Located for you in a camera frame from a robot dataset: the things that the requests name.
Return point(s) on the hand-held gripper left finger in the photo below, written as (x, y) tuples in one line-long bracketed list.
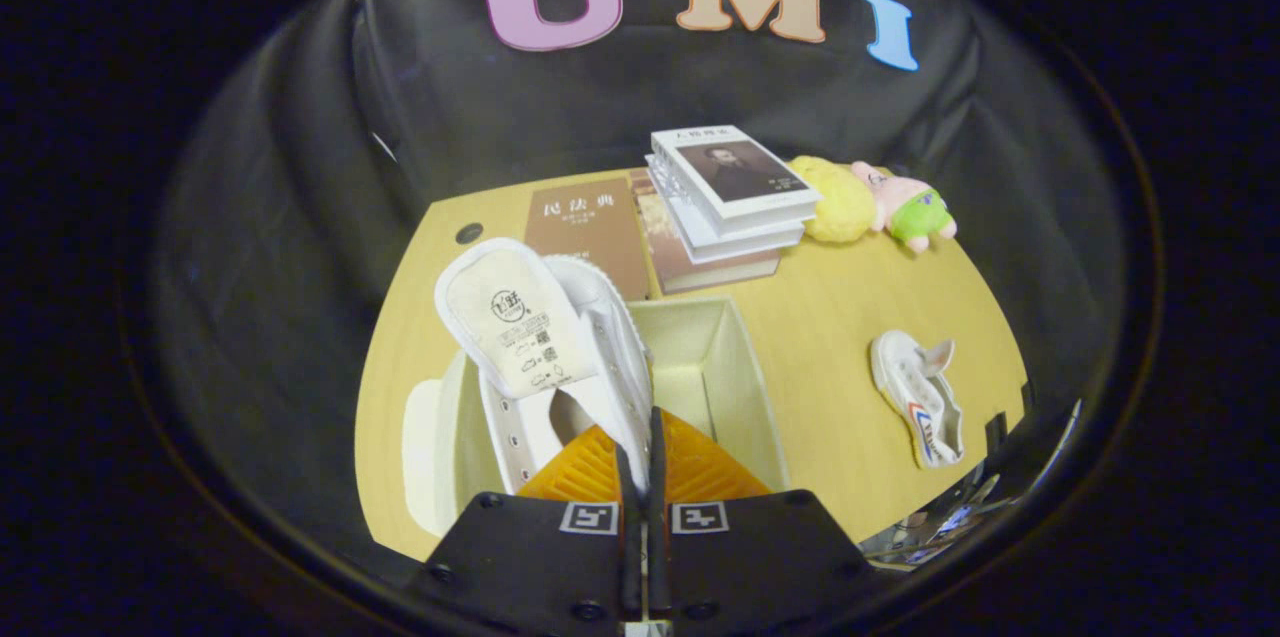
[(630, 557)]

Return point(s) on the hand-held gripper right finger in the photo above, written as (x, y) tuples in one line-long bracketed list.
[(659, 537)]

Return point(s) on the grey fabric storage box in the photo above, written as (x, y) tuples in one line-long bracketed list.
[(700, 347)]

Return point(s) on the white canvas shoe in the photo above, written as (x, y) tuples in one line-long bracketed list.
[(905, 382), (510, 307)]

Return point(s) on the thick tan cover book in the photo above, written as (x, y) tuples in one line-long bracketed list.
[(690, 267)]

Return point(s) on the dark equipment clutter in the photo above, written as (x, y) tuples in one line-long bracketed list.
[(950, 517)]

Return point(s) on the white paperback book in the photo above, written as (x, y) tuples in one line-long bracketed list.
[(720, 237)]

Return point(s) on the brown cover book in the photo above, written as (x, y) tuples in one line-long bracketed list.
[(585, 232)]

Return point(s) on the black clamp block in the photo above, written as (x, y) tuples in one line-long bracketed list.
[(1027, 399), (997, 432)]

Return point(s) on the black table grommet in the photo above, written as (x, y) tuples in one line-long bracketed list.
[(468, 233)]

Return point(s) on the yellow plush toy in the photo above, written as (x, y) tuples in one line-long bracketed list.
[(840, 207)]

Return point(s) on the pink plush toy green shorts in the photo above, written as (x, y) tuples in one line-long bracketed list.
[(915, 212)]

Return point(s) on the black backdrop cloth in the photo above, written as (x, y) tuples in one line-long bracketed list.
[(450, 97)]

